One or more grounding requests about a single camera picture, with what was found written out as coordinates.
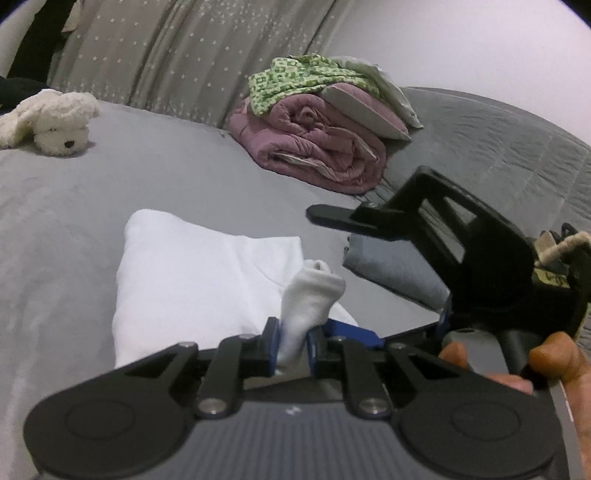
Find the white Pooh sweatshirt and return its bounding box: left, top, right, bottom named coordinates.
left=112, top=209, right=356, bottom=369

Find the person's right hand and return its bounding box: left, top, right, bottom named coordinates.
left=439, top=332, right=591, bottom=479

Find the grey bed blanket roll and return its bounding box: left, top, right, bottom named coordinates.
left=368, top=88, right=590, bottom=238

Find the folded grey garment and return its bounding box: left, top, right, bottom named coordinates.
left=342, top=234, right=449, bottom=312

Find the mauve and cream pillow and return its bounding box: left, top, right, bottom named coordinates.
left=320, top=56, right=423, bottom=141

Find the folded mauve comforter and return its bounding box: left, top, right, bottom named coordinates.
left=228, top=94, right=387, bottom=195

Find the green patterned cloth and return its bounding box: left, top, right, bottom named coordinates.
left=249, top=54, right=381, bottom=116

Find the white plush dog toy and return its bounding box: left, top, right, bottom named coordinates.
left=1, top=89, right=99, bottom=157

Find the black garment on bed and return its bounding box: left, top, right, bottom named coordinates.
left=0, top=77, right=47, bottom=114

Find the grey dotted curtain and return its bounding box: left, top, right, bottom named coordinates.
left=49, top=0, right=352, bottom=127

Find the black hanging garment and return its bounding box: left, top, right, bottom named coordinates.
left=8, top=0, right=75, bottom=83

